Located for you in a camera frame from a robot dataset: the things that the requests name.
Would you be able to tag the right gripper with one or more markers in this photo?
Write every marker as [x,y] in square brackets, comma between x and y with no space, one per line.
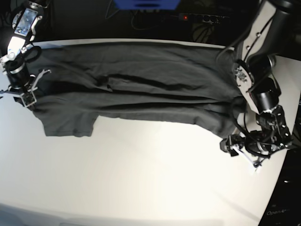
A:
[19,78]

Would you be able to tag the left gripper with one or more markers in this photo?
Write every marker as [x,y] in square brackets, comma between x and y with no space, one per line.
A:
[257,143]

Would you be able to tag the grey T-shirt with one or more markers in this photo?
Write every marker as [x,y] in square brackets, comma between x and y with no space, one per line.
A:
[135,81]

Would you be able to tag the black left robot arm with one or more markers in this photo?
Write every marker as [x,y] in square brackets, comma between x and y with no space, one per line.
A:
[263,38]

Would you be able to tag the black OpenArm labelled box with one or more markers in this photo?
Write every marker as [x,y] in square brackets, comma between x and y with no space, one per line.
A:
[284,207]

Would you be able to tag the blue plastic box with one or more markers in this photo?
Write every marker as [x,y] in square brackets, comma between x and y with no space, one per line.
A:
[147,4]

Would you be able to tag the black power strip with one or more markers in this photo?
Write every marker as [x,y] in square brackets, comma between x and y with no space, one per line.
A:
[204,18]

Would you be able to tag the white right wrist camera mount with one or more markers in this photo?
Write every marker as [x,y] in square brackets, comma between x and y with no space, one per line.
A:
[28,98]

